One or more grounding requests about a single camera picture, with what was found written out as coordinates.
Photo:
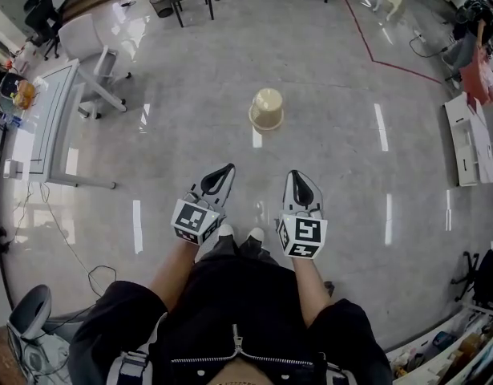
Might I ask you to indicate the cluttered white shelf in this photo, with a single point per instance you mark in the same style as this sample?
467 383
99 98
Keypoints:
450 351

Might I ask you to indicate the white table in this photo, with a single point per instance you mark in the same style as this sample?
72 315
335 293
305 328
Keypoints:
53 114

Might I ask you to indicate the white office chair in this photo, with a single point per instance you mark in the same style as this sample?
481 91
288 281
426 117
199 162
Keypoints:
90 42

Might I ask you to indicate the person's right forearm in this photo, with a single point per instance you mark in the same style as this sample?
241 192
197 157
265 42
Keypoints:
312 291

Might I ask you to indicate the person's white shoe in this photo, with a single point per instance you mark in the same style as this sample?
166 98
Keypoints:
256 234
226 229

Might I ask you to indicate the grey white floor device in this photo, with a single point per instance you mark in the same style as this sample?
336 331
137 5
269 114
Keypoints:
29 311

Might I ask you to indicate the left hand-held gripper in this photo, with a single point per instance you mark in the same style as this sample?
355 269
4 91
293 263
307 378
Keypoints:
194 221

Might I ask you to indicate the small white box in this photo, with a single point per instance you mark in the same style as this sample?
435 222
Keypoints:
13 169

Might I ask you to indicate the person's black jacket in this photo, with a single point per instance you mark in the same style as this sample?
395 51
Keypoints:
238 295

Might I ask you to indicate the black office chair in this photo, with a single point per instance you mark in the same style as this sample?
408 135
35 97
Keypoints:
41 18
482 279

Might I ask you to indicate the black bag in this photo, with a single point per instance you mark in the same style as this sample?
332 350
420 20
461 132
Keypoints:
11 82

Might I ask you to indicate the beige plastic waste basket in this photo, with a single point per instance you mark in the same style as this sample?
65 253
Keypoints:
266 108

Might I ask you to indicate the orange drink bottle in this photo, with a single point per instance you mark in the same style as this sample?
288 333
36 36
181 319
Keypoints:
27 92
18 96

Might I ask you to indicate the white power strip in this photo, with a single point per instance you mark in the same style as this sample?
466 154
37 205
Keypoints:
419 36

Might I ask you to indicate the red floor tape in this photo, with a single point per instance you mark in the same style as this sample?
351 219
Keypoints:
372 60

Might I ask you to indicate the person's white left shoe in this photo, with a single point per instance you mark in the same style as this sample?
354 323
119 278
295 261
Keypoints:
226 229

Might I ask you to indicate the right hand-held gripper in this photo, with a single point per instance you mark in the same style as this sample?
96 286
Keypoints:
304 235

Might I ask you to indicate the person's black trousers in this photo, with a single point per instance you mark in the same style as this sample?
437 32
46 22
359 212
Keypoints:
238 249

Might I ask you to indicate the black mesh waste basket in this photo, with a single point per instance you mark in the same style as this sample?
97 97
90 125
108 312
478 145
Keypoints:
162 5

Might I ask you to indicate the white open shelf unit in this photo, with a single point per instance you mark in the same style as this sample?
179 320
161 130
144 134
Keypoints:
466 143

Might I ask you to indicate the person's white right shoe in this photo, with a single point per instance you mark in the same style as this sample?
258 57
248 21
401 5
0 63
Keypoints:
256 234

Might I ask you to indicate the person's left forearm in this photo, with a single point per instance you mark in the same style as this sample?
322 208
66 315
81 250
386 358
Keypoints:
172 275

